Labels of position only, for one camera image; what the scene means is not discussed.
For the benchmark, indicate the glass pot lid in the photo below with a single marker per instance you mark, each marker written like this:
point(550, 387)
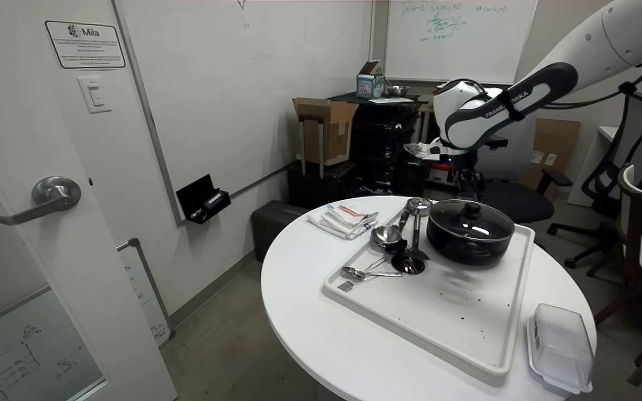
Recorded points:
point(469, 218)

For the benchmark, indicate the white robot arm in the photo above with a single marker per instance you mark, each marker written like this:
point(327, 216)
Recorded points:
point(603, 46)

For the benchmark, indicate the black cooking pot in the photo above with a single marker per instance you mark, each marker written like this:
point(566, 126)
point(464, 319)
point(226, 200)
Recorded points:
point(469, 252)

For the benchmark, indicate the folded white dish towel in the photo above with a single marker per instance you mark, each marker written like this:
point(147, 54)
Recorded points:
point(342, 222)

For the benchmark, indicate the black stool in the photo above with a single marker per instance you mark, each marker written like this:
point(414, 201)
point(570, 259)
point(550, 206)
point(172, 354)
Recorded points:
point(269, 222)

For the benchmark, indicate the cardboard box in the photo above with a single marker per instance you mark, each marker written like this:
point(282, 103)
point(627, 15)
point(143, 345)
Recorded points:
point(327, 129)

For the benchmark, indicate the steel measuring cup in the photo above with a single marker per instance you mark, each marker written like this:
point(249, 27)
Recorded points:
point(387, 237)

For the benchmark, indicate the black storage cabinet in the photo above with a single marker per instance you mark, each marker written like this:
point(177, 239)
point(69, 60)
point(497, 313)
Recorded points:
point(378, 158)

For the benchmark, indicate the small steel strainer cup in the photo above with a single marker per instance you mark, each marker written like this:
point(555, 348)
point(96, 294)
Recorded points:
point(417, 206)

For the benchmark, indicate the black ladle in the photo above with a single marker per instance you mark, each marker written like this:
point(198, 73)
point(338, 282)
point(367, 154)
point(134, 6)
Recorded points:
point(410, 259)

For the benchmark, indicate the white plastic tray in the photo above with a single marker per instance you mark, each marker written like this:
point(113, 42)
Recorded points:
point(467, 315)

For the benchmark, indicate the clear plastic container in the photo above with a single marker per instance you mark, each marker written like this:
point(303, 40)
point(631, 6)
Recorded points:
point(558, 348)

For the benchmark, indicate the door name sign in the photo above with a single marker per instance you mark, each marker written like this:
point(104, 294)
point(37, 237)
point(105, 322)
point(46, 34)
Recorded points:
point(85, 46)

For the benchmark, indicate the black wall marker holder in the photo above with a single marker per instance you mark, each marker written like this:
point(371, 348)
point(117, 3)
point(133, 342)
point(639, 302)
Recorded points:
point(201, 200)

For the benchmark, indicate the wall whiteboard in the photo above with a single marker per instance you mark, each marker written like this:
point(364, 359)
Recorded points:
point(458, 38)

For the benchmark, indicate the wall light switch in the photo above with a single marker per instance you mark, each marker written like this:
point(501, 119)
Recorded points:
point(93, 91)

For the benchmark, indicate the silver door handle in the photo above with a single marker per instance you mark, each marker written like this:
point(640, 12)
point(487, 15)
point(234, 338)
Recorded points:
point(49, 194)

